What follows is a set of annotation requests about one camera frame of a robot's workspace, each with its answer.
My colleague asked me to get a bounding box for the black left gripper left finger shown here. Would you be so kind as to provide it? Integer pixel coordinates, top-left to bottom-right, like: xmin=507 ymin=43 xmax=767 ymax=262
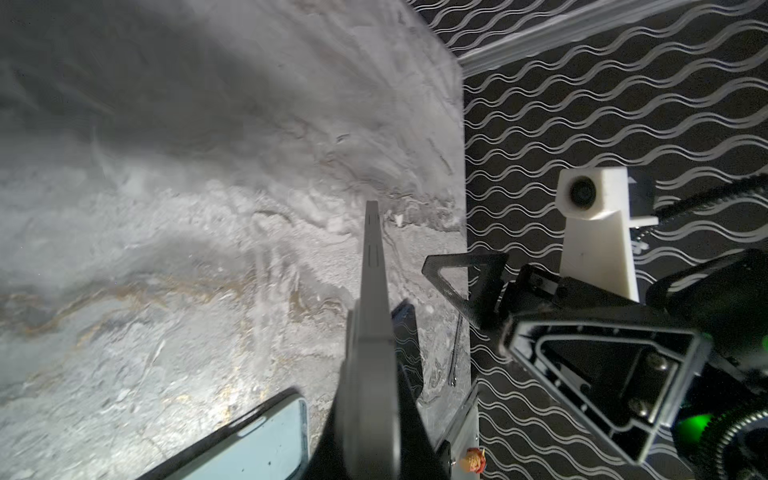
xmin=302 ymin=383 xmax=360 ymax=479

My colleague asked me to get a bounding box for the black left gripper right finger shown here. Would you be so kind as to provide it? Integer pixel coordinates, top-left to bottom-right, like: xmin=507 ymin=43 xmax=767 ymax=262
xmin=391 ymin=300 xmax=449 ymax=479

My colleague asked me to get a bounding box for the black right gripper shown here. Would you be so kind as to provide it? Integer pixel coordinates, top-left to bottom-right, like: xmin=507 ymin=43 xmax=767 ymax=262
xmin=421 ymin=251 xmax=713 ymax=465

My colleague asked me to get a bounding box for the silver-edged black smartphone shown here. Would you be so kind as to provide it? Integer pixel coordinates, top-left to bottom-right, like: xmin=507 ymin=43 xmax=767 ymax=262
xmin=335 ymin=201 xmax=401 ymax=479

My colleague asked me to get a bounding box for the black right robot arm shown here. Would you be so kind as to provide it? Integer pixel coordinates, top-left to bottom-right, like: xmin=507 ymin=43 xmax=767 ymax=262
xmin=422 ymin=167 xmax=767 ymax=479

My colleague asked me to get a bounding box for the light blue phone case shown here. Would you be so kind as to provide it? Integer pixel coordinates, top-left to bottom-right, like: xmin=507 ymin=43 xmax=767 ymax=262
xmin=141 ymin=387 xmax=310 ymax=479

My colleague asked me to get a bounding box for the small colourful toy figure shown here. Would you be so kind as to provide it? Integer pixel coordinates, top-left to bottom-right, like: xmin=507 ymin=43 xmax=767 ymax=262
xmin=458 ymin=447 xmax=487 ymax=475

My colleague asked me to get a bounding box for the aluminium corner frame post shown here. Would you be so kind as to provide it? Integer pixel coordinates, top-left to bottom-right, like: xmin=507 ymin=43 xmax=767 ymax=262
xmin=458 ymin=0 xmax=688 ymax=79

